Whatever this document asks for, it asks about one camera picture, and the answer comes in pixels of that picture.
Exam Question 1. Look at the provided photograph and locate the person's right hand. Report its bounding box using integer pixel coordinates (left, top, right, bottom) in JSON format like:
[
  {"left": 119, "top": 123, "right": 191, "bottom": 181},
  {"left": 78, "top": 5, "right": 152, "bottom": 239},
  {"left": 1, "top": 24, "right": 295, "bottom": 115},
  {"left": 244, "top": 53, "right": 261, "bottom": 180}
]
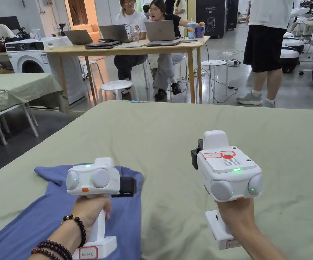
[{"left": 216, "top": 198, "right": 255, "bottom": 242}]

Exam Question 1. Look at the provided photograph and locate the table with pale green sheet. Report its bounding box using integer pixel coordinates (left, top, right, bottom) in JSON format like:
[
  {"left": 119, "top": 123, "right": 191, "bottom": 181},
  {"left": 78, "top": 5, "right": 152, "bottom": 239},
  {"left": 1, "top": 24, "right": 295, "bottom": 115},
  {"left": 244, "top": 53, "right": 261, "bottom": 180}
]
[{"left": 0, "top": 72, "right": 70, "bottom": 169}]

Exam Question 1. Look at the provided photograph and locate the wooden table with laptops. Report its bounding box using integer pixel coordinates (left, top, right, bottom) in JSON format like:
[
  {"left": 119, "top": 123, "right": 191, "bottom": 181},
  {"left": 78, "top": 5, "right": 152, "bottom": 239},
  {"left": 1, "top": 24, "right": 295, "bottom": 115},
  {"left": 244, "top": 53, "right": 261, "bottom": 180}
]
[{"left": 42, "top": 19, "right": 211, "bottom": 105}]

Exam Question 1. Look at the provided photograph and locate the blue shirt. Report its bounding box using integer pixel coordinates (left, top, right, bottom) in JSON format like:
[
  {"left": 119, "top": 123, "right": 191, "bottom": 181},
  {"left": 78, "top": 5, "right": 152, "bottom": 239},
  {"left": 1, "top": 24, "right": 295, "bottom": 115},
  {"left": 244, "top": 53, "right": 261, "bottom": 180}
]
[{"left": 0, "top": 165, "right": 145, "bottom": 260}]

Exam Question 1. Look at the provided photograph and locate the bed with pale green sheet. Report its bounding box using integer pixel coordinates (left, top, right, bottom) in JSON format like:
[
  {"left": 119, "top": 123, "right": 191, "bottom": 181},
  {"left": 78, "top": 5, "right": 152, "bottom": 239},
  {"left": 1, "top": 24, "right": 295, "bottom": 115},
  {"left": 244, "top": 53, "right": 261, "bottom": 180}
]
[{"left": 0, "top": 100, "right": 313, "bottom": 260}]

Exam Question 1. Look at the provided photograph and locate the white round stool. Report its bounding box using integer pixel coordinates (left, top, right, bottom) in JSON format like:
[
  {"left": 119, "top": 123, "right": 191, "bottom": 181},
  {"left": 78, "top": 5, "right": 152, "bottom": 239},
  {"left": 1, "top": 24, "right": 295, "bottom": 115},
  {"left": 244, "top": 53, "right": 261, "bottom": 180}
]
[
  {"left": 99, "top": 80, "right": 140, "bottom": 103},
  {"left": 195, "top": 59, "right": 228, "bottom": 103},
  {"left": 79, "top": 59, "right": 105, "bottom": 88}
]

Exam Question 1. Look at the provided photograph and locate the black cabinet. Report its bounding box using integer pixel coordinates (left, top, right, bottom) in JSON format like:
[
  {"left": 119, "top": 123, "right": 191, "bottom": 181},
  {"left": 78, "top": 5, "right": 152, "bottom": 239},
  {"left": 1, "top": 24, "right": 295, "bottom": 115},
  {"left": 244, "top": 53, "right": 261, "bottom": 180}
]
[{"left": 195, "top": 0, "right": 239, "bottom": 39}]

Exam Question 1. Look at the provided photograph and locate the person's right forearm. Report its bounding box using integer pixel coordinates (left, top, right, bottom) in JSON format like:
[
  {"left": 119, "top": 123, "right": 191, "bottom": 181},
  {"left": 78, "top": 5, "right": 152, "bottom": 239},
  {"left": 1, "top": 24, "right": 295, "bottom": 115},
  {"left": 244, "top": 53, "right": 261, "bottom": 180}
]
[{"left": 236, "top": 232, "right": 287, "bottom": 260}]

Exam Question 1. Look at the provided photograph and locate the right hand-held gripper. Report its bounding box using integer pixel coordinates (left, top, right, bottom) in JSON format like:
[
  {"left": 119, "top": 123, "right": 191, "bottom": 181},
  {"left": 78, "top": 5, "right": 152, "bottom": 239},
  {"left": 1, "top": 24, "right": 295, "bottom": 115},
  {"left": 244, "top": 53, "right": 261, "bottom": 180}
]
[{"left": 191, "top": 130, "right": 263, "bottom": 250}]

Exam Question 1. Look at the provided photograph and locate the person's left hand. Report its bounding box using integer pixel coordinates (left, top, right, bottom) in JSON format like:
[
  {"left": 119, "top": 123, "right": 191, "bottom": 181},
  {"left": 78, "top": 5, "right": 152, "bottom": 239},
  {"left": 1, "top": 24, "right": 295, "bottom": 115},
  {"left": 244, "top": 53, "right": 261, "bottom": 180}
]
[{"left": 71, "top": 195, "right": 113, "bottom": 237}]

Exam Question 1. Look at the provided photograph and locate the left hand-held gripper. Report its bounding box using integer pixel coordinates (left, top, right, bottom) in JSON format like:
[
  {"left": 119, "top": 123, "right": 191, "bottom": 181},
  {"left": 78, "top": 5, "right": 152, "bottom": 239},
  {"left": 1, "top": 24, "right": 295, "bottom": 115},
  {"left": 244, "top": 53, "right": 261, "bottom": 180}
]
[{"left": 65, "top": 157, "right": 138, "bottom": 260}]

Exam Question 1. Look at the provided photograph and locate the white washing machine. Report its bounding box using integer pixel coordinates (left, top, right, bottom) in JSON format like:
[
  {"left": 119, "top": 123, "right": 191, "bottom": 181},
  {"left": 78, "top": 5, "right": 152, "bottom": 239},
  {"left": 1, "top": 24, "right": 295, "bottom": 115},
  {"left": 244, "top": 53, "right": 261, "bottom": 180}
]
[{"left": 4, "top": 36, "right": 87, "bottom": 106}]

